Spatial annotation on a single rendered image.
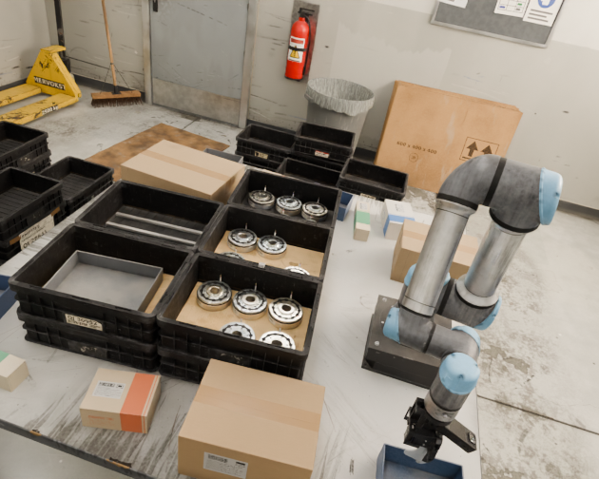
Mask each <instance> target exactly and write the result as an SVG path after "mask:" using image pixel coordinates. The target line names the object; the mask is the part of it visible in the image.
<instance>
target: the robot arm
mask: <svg viewBox="0 0 599 479"><path fill-rule="evenodd" d="M562 186H563V178H562V176H561V175H560V174H558V173H556V172H553V171H550V170H548V169H546V168H545V167H542V168H541V167H537V166H534V165H530V164H527V163H521V162H518V161H514V160H511V159H507V158H503V157H501V156H498V155H494V154H485V155H480V156H476V157H473V158H471V159H469V160H467V161H466V162H464V163H462V164H461V165H460V166H458V167H457V168H456V169H455V170H454V171H453V172H452V173H451V174H450V175H449V176H448V177H447V178H446V180H445V181H444V183H442V185H441V187H440V189H439V191H438V193H437V196H436V199H435V200H436V203H437V209H436V211H435V216H434V218H433V221H432V224H431V226H430V229H429V232H428V234H427V237H426V239H425V241H424V244H423V247H422V250H421V252H420V255H419V258H418V260H417V263H416V264H414V265H413V266H412V267H411V268H410V269H409V271H408V273H407V275H406V277H405V279H404V284H403V287H402V290H401V293H400V296H399V299H398V302H397V303H396V304H395V305H394V306H393V307H392V308H391V309H390V311H389V313H388V315H387V317H386V322H385V324H384V328H383V333H384V335H385V336H387V337H389V338H391V339H392V340H394V341H397V342H398V343H399V344H400V343H401V344H403V345H406V346H408V347H411V348H413V349H415V350H418V351H420V352H422V353H424V354H427V355H430V356H432V357H434V358H437V359H439V360H441V361H440V366H439V369H438V373H437V375H436V377H435V380H434V382H433V384H432V386H431V388H430V390H429V391H428V393H427V395H426V396H425V399H423V398H420V397H417V398H416V400H415V403H414V405H413V406H412V407H411V406H410V407H409V409H408V411H407V412H406V414H405V416H404V418H403V419H405V420H407V425H409V426H407V430H406V431H405V432H404V441H403V444H405V445H408V446H411V447H414V448H415V449H414V450H405V451H404V453H405V454H406V455H408V456H410V457H412V458H414V459H415V461H416V462H417V463H419V464H425V463H430V462H432V461H433V460H434V459H435V456H436V454H437V453H438V450H439V449H440V447H441V445H442V442H443V435H444V436H446V437H447V438H448V439H450V440H451V441H452V442H454V443H455V444H456V445H458V446H459V447H460V448H461V449H463V450H464V451H465V452H467V453H470V452H473V451H476V450H477V447H476V436H475V434H474V433H473V432H472V431H470V430H469V429H468V428H466V427H465V426H464V425H462V424H461V423H460V422H459V421H457V420H456V419H455V418H456V416H457V414H458V413H459V411H460V409H461V408H462V406H463V404H464V403H465V401H466V400H467V398H468V396H469V395H470V393H471V391H472V390H473V389H474V388H475V386H476V384H477V380H478V378H479V376H480V370H479V368H478V366H477V359H478V357H479V354H480V337H479V335H478V333H477V332H476V331H475V330H474V329H476V330H479V331H483V330H486V329H487V328H489V327H490V326H491V324H492V323H493V321H494V320H495V317H496V316H497V314H498V312H499V309H500V306H501V303H502V297H501V296H500V295H499V291H498V288H497V287H498V285H499V283H500V282H501V280H502V278H503V277H504V275H505V273H506V272H507V270H508V268H509V266H510V264H511V262H512V260H513V258H514V256H515V254H516V252H517V251H518V249H519V247H520V245H521V243H522V241H523V240H524V238H525V237H526V235H527V234H529V233H532V232H534V231H535V230H536V229H537V228H538V227H539V225H540V223H541V225H550V224H551V221H552V219H553V217H554V214H555V211H556V208H557V205H558V202H559V199H560V195H561V191H562ZM479 204H482V205H484V206H487V207H490V208H489V216H490V218H491V219H492V220H491V222H490V224H489V226H488V228H487V231H486V233H485V235H484V237H483V239H482V241H481V243H480V245H479V247H478V250H477V252H476V254H475V256H474V258H473V262H472V264H471V266H470V268H469V271H468V273H467V274H465V275H463V276H461V277H460V278H459V279H455V278H450V273H449V270H450V268H451V265H452V262H453V260H454V255H455V253H456V250H457V248H458V245H459V243H460V241H461V238H462V236H463V233H464V230H465V228H466V225H467V222H468V220H469V217H470V216H471V215H473V214H475V213H476V211H477V209H478V206H479ZM435 314H438V315H440V316H444V317H446V318H448V319H451V320H453V321H456V322H458V323H461V324H464V325H466V326H459V325H458V326H454V327H453V328H452V329H451V330H450V329H448V328H445V327H443V326H440V325H438V324H435ZM472 328H473V329H472ZM408 413H409V416H407V414H408Z"/></svg>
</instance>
